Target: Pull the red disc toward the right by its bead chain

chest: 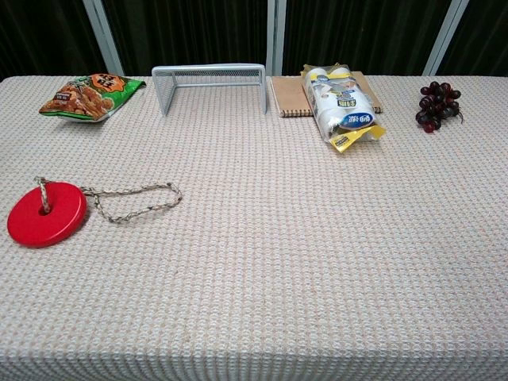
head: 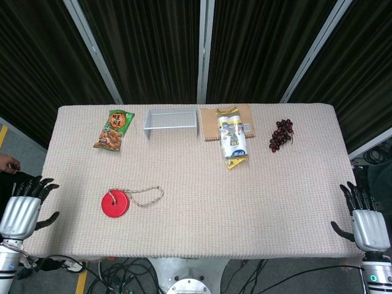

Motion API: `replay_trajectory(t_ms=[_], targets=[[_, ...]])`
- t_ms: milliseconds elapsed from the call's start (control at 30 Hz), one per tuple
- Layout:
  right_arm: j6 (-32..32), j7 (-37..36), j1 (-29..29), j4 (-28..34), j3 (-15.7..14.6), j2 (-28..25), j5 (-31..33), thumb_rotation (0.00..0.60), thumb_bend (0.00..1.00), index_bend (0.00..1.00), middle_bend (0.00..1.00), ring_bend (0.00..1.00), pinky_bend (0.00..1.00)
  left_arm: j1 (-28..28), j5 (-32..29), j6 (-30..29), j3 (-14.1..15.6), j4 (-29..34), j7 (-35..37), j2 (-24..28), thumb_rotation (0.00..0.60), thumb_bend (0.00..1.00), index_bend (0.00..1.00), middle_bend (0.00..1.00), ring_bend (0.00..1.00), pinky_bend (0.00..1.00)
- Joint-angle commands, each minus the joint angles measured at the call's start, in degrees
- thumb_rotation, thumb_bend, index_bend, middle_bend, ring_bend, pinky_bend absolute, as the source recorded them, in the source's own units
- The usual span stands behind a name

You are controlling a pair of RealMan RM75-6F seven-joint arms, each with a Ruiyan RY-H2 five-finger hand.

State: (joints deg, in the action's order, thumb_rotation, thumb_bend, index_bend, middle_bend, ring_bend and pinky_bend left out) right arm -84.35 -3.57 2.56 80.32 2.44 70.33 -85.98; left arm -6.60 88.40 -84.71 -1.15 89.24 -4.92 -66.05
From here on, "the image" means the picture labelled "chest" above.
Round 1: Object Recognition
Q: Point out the red plastic disc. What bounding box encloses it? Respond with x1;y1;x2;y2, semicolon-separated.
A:
6;180;88;249

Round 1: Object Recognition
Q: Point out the beige braided rope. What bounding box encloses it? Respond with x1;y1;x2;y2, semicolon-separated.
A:
33;176;183;225

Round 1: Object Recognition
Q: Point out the beige woven tablecloth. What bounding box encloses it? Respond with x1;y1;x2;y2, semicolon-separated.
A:
0;75;508;381

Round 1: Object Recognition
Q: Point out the brown spiral notebook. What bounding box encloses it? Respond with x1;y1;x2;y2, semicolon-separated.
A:
270;71;384;118

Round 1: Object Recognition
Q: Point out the white rolls plastic pack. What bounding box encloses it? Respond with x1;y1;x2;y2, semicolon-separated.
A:
300;63;387;155

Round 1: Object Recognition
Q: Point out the grey metal mesh shelf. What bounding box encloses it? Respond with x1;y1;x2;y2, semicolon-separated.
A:
151;63;267;117

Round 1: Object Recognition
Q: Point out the dark pleated curtain panel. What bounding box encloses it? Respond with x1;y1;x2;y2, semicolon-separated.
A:
0;0;106;83
436;0;508;77
101;0;271;77
282;0;453;77

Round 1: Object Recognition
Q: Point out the green orange snack bag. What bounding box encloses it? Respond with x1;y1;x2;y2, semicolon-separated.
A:
38;73;147;123

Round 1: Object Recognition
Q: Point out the dark red grape bunch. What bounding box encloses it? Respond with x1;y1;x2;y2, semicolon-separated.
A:
414;81;465;134

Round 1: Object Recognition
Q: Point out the grey metal partition post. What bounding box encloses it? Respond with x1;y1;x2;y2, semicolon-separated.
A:
422;0;470;77
82;0;125;77
265;0;287;77

